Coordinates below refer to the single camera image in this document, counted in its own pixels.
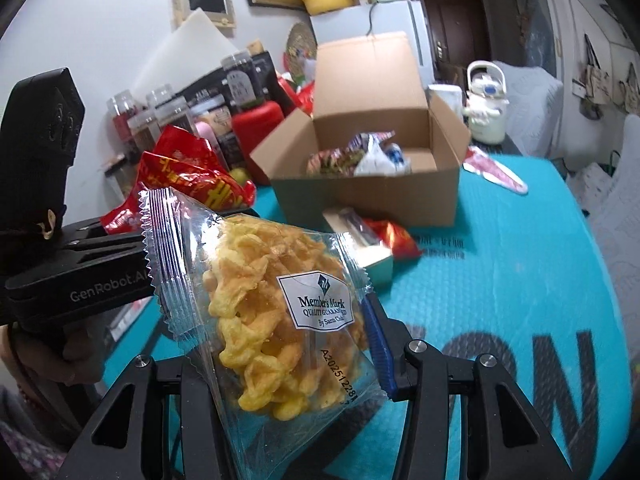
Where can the white doodle print bag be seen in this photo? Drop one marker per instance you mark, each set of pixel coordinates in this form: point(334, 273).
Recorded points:
point(376, 164)

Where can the silver purple snack bag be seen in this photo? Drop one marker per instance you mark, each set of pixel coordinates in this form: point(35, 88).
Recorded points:
point(366, 142)

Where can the black stand-up pouch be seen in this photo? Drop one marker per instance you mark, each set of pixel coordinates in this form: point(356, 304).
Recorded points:
point(214, 83)

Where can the brown cereal snack bag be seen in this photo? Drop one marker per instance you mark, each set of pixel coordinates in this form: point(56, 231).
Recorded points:
point(338, 162)

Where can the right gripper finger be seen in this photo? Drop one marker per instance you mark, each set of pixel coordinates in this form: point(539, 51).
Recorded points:
point(392, 349)

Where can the person's left hand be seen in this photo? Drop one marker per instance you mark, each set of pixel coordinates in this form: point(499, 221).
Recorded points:
point(73, 354)

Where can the dark wooden door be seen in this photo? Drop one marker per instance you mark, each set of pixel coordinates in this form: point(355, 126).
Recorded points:
point(459, 35)

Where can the pink rose wrapper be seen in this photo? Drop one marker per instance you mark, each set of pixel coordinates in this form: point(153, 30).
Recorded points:
point(480, 163)

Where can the white mini fridge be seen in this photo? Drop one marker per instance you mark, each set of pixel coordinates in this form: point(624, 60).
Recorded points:
point(405, 16)

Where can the woven round fan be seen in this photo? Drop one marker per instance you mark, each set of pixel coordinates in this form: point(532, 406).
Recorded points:
point(300, 46)

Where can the grey covered chair near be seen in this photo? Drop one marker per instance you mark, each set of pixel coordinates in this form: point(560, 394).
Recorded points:
point(615, 225)

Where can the dark purple label jar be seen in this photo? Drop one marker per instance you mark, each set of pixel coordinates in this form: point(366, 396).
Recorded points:
point(242, 79)

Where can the white cartoon kettle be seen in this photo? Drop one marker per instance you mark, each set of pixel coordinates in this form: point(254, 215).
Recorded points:
point(486, 103)

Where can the wall intercom panel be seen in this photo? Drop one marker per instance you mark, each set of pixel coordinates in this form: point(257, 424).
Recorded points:
point(220, 12)

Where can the packaged yellow waffle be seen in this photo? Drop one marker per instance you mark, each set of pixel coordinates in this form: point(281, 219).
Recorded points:
point(270, 316)

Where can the large red snack bag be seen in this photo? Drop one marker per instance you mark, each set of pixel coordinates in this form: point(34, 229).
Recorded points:
point(188, 164)

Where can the green yellow fruit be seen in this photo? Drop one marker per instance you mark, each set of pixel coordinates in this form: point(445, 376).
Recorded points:
point(240, 175)

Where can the open cardboard box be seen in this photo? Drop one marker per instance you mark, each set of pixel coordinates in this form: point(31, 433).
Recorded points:
point(368, 84)

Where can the red plastic canister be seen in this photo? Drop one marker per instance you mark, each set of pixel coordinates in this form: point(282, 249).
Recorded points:
point(251, 128)

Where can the pink bottle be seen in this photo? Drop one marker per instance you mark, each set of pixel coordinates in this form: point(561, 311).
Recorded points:
point(206, 132)

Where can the white foam board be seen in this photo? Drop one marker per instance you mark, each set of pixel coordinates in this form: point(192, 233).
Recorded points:
point(192, 51)

